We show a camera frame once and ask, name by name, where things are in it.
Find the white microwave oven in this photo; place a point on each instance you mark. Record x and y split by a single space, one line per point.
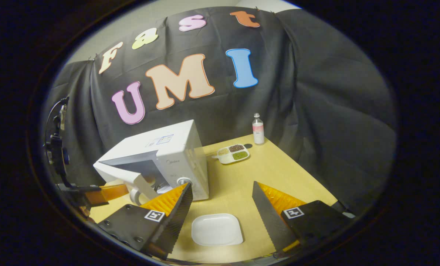
175 155

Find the divided white tray of beans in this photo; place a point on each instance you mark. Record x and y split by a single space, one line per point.
231 153

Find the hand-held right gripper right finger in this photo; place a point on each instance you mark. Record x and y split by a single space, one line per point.
268 218

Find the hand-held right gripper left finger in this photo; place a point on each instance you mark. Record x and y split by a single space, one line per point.
175 218

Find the small clear pink-label bottle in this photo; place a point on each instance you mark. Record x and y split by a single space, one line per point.
258 131

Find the white square plate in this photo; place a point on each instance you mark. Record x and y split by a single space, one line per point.
216 229

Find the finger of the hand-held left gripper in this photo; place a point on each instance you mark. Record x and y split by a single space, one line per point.
105 194

